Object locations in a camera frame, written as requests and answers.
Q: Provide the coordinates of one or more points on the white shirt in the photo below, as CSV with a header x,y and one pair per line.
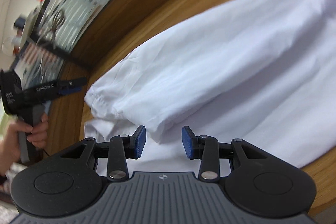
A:
x,y
210,56

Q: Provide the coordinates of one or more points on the person's left forearm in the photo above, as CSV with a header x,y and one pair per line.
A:
x,y
5,161

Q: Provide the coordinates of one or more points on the dark partition post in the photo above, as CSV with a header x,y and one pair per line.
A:
x,y
60,52

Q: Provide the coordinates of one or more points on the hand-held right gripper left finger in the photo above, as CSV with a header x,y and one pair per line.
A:
x,y
141,141

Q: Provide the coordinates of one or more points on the person's left hand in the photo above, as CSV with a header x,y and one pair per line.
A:
x,y
36,134

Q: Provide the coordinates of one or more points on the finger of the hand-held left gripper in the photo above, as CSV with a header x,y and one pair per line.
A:
x,y
68,90

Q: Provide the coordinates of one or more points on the dark blue power adapter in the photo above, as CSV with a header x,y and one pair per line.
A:
x,y
21,22

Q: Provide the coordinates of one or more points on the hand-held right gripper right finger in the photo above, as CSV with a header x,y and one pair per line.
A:
x,y
187,142

